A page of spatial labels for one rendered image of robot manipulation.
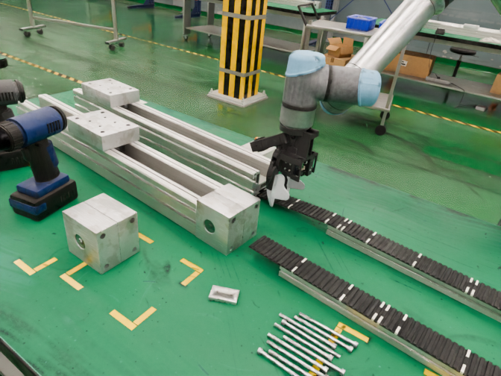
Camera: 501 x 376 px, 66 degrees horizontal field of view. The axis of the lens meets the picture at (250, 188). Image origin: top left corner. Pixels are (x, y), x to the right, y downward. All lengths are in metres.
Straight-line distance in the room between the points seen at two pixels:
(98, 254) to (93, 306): 0.09
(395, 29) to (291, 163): 0.40
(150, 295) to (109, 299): 0.07
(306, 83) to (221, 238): 0.36
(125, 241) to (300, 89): 0.45
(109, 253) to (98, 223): 0.06
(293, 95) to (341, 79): 0.10
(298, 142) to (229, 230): 0.25
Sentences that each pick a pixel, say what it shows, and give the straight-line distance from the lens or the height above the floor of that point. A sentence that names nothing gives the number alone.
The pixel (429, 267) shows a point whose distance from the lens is 0.86.
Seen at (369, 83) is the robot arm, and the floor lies 1.11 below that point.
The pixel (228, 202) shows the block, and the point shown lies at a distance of 0.78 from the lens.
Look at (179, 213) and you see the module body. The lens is 0.86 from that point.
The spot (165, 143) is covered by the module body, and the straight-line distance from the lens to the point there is 1.13.
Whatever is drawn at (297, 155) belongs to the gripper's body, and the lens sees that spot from 0.87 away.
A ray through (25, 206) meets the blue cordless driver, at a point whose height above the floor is 0.82.
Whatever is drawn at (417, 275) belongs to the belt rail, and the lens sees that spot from 0.86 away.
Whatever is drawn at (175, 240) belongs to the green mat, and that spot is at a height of 0.78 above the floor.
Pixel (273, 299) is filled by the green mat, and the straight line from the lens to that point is 0.72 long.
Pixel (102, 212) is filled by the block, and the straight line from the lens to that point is 0.76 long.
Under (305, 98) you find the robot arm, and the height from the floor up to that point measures 1.07.
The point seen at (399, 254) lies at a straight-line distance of 0.86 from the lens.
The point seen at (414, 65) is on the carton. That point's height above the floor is 0.35.
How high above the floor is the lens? 1.30
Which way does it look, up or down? 30 degrees down
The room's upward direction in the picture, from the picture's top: 6 degrees clockwise
